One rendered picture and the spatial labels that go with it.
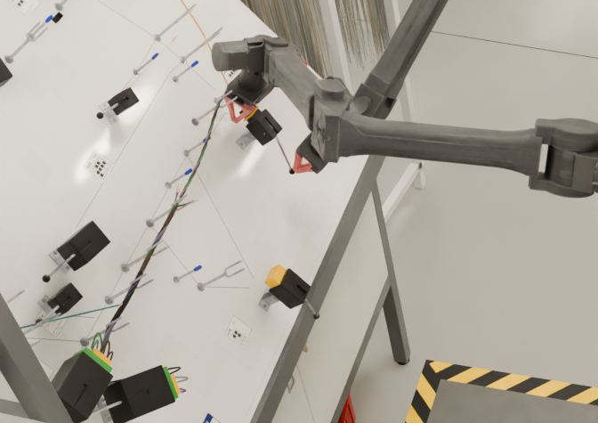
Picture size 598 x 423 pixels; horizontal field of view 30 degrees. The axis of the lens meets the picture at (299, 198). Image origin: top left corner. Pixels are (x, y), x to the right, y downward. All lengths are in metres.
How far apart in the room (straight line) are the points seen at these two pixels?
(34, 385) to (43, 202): 0.65
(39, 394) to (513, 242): 2.32
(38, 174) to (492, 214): 1.94
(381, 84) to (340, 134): 0.49
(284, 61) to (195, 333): 0.54
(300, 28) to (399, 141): 1.37
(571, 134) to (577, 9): 2.87
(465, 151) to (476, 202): 2.04
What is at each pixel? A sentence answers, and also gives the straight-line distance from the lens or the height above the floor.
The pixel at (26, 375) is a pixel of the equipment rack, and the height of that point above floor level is 1.55.
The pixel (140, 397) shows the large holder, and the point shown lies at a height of 1.18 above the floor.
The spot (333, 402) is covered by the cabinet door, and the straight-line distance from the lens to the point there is 2.72.
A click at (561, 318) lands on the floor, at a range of 3.38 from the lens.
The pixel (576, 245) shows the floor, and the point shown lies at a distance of 3.57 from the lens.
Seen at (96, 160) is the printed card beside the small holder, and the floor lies 1.29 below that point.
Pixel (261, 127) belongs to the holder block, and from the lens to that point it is 2.32.
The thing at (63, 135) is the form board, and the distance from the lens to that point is 2.15.
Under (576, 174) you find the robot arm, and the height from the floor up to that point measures 1.45.
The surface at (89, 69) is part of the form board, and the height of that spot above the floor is 1.38.
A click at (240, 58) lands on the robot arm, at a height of 1.37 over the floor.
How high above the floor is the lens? 2.60
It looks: 42 degrees down
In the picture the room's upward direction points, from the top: 15 degrees counter-clockwise
